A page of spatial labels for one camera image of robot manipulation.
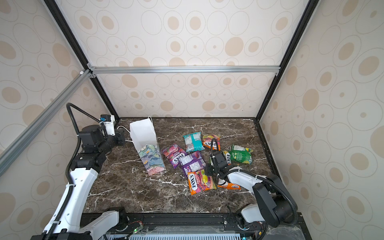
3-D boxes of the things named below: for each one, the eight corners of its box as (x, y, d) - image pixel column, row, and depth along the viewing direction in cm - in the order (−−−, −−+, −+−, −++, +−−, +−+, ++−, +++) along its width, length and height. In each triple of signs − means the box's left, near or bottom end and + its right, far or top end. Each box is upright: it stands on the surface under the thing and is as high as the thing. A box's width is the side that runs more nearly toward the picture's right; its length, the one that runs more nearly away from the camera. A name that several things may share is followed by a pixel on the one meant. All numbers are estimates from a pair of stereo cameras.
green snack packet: (227, 160, 99) (228, 156, 95) (229, 146, 105) (231, 143, 102) (249, 165, 96) (252, 162, 92) (250, 151, 103) (252, 147, 99)
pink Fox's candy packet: (159, 156, 100) (158, 153, 97) (172, 144, 106) (172, 141, 103) (174, 168, 95) (173, 165, 92) (187, 155, 101) (187, 152, 98)
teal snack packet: (186, 152, 102) (185, 150, 99) (183, 137, 110) (183, 134, 107) (204, 150, 103) (204, 147, 100) (200, 135, 112) (200, 132, 109)
